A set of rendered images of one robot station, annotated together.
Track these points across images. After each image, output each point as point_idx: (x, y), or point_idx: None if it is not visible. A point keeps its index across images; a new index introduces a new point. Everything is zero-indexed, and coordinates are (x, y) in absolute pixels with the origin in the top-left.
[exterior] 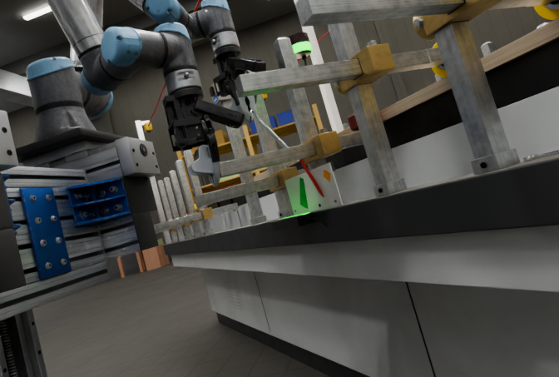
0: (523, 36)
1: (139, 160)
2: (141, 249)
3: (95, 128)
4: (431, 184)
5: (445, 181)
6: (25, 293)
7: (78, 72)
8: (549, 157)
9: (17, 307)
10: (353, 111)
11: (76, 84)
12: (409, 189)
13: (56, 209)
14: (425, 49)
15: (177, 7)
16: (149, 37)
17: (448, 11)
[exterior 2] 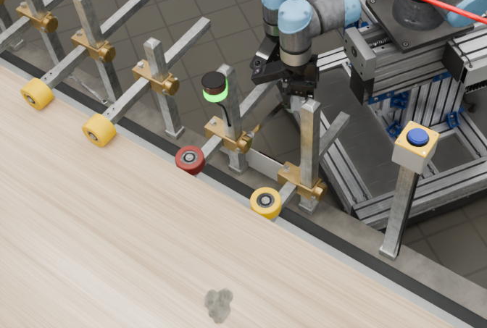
0: (65, 103)
1: (348, 51)
2: (349, 86)
3: (402, 17)
4: (148, 116)
5: (140, 106)
6: (338, 30)
7: None
8: (101, 89)
9: (335, 30)
10: (174, 95)
11: None
12: (161, 122)
13: (356, 22)
14: (113, 107)
15: None
16: None
17: None
